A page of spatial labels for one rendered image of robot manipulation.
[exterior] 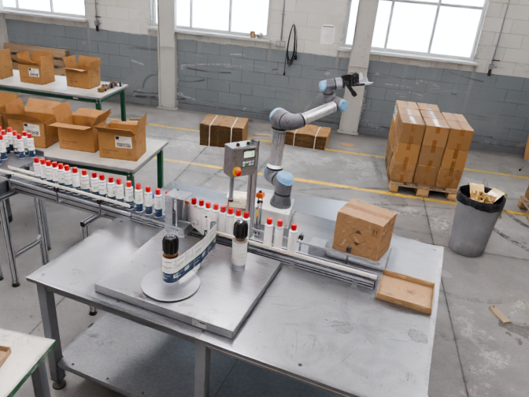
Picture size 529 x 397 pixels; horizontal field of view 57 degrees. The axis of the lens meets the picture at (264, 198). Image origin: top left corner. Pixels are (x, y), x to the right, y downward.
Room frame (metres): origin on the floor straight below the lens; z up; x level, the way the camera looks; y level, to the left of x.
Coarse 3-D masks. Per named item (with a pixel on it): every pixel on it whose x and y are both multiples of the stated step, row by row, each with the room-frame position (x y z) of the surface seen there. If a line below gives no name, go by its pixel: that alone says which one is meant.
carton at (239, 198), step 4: (236, 192) 3.24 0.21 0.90; (240, 192) 3.25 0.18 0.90; (244, 192) 3.26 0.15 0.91; (236, 196) 3.18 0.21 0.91; (240, 196) 3.18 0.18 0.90; (244, 196) 3.19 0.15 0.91; (236, 200) 3.15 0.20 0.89; (240, 200) 3.15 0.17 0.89; (244, 200) 3.14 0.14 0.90; (228, 204) 3.15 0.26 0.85; (232, 204) 3.15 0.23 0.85; (236, 204) 3.15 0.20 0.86; (240, 204) 3.15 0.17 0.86; (244, 204) 3.14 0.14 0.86; (244, 208) 3.14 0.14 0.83
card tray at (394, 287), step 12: (384, 276) 2.41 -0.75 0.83; (396, 276) 2.41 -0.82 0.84; (408, 276) 2.39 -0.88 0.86; (384, 288) 2.29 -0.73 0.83; (396, 288) 2.30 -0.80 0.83; (408, 288) 2.31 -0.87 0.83; (420, 288) 2.32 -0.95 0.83; (432, 288) 2.33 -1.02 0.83; (384, 300) 2.18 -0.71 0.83; (396, 300) 2.16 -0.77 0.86; (408, 300) 2.20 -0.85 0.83; (420, 300) 2.21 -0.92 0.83; (432, 300) 2.17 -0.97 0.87
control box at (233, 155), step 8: (232, 144) 2.70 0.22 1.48; (240, 144) 2.72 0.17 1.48; (224, 152) 2.71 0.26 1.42; (232, 152) 2.64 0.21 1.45; (240, 152) 2.66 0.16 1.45; (224, 160) 2.70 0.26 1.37; (232, 160) 2.64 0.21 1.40; (240, 160) 2.66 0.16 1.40; (248, 160) 2.69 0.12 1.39; (224, 168) 2.70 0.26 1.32; (232, 168) 2.64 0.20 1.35; (240, 168) 2.66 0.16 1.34; (248, 168) 2.70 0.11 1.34; (232, 176) 2.63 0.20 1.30
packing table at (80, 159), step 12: (156, 144) 4.43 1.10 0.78; (48, 156) 3.91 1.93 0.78; (60, 156) 3.93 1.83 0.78; (72, 156) 3.96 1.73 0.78; (84, 156) 3.98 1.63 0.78; (96, 156) 4.00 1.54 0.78; (144, 156) 4.10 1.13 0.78; (84, 168) 3.90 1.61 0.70; (96, 168) 3.88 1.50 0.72; (108, 168) 3.81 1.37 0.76; (120, 168) 3.79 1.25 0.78; (132, 168) 3.81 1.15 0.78; (132, 180) 3.83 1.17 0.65
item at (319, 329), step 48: (192, 192) 3.33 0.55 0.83; (96, 240) 2.54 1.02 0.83; (144, 240) 2.59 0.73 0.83; (288, 288) 2.22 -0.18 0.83; (336, 288) 2.26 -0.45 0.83; (192, 336) 1.77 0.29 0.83; (240, 336) 1.80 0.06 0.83; (288, 336) 1.83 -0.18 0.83; (336, 336) 1.86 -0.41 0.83; (384, 336) 1.89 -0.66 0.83; (432, 336) 1.92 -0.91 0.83; (336, 384) 1.55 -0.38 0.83; (384, 384) 1.58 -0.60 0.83
